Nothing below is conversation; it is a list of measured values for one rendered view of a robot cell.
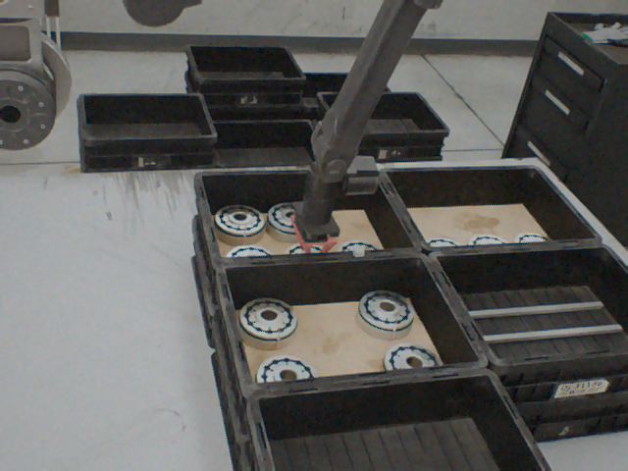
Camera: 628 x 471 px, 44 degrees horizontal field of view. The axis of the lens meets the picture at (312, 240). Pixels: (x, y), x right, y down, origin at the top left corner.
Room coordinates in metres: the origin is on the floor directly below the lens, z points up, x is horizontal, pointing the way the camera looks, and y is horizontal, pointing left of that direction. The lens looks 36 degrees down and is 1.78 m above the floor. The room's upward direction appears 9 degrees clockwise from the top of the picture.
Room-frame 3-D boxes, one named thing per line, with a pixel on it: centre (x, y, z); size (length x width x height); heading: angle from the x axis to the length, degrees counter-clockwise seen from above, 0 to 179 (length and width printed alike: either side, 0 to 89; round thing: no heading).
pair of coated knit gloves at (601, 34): (2.78, -0.93, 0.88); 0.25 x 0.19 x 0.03; 112
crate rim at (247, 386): (0.98, -0.08, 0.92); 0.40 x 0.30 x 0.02; 110
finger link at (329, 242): (1.19, 0.00, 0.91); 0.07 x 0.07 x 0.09; 24
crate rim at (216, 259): (1.26, 0.03, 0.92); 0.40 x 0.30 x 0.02; 110
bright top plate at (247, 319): (1.01, 0.05, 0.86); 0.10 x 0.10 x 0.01
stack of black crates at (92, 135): (2.15, 0.58, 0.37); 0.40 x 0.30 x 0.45; 111
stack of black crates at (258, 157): (2.30, 0.21, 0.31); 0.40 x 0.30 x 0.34; 112
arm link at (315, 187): (1.20, -0.01, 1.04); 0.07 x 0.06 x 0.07; 112
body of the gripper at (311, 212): (1.20, 0.00, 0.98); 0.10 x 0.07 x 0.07; 24
